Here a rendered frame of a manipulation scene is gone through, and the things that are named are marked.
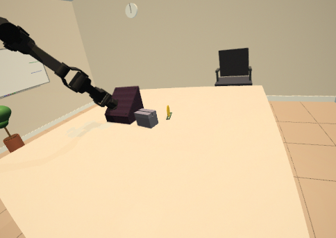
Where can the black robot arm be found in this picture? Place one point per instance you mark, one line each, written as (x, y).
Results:
(15, 38)

